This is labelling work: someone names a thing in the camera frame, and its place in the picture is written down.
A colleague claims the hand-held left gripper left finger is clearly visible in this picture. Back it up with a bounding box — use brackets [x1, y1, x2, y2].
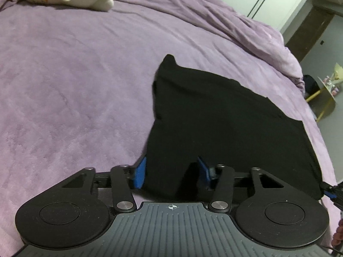
[60, 156, 147, 214]

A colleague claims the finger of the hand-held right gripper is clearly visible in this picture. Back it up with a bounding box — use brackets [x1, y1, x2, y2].
[320, 181, 343, 210]

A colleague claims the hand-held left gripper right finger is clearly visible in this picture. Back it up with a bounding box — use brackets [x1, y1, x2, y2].
[197, 156, 287, 214]

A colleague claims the black long-sleeve shirt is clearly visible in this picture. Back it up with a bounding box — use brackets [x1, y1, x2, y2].
[141, 54, 323, 201]

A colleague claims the dark clothes pile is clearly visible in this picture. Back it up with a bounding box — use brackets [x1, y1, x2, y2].
[303, 74, 321, 95]

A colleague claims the person's right hand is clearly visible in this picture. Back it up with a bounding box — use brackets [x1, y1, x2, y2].
[332, 218, 343, 250]

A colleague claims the side table with yellow legs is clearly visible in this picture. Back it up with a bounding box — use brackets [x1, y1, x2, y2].
[305, 64, 343, 122]

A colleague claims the purple fleece blanket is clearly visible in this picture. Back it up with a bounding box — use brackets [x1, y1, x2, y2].
[0, 0, 338, 257]

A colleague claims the flower bouquet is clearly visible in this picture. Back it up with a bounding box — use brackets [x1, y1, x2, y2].
[332, 63, 343, 87]

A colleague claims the brown wooden door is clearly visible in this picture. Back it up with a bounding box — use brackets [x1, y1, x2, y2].
[285, 0, 336, 63]

